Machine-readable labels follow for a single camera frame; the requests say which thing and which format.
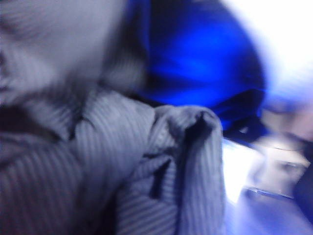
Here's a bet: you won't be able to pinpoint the white and gray backpack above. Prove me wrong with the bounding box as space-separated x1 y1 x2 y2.
127 0 313 157

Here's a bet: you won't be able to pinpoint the gray ribbed clothes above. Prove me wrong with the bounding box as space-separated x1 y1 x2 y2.
0 0 227 235

